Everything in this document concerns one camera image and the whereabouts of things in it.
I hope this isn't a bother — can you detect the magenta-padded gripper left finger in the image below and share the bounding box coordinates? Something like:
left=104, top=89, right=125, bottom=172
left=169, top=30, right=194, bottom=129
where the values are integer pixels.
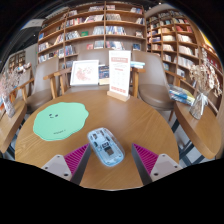
left=40, top=143, right=92, bottom=186

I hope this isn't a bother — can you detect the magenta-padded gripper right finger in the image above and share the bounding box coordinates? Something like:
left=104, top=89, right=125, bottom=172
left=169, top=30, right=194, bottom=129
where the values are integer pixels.
left=131, top=143, right=184, bottom=186

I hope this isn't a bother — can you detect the green blob-shaped mouse pad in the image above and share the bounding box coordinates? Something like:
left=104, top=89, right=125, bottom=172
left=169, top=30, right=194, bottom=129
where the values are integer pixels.
left=32, top=101, right=90, bottom=142

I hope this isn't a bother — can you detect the round wooden side table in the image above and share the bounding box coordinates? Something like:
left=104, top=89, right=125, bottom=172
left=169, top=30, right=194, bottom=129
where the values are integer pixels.
left=0, top=98, right=28, bottom=158
left=173, top=99, right=223, bottom=161

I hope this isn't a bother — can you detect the stack of blue magazines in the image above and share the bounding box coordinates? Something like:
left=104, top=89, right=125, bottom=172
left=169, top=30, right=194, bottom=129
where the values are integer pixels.
left=168, top=83, right=196, bottom=107

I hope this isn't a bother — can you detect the glass vase with dried flowers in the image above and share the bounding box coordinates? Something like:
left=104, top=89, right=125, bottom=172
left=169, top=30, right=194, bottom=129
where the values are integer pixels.
left=189, top=48, right=223, bottom=120
left=0, top=64, right=33, bottom=118

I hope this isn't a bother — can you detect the white framed flower picture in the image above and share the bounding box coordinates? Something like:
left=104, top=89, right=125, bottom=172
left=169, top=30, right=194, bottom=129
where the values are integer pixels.
left=69, top=59, right=100, bottom=87

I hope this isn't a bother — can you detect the dark book with yellow band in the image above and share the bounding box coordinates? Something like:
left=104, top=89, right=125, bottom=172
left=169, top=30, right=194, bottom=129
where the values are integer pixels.
left=98, top=64, right=110, bottom=86

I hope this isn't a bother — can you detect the white sign in wooden stand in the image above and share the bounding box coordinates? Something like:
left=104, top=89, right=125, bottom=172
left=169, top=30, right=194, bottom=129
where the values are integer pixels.
left=106, top=49, right=132, bottom=102

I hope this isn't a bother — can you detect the light blue book stack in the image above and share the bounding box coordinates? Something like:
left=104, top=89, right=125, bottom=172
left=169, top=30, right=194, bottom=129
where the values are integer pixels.
left=129, top=60, right=146, bottom=69

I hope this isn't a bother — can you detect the distant wooden bookshelf unit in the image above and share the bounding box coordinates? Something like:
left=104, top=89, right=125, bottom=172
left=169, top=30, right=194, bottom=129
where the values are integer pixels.
left=7, top=49, right=27, bottom=73

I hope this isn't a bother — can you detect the curved wooden bookshelf unit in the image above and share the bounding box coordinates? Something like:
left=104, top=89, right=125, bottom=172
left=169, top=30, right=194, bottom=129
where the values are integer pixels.
left=145, top=8, right=224, bottom=111

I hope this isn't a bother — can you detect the wide wooden bookshelf unit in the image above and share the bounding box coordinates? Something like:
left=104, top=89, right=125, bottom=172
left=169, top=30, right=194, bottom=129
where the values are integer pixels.
left=36, top=1, right=148, bottom=69

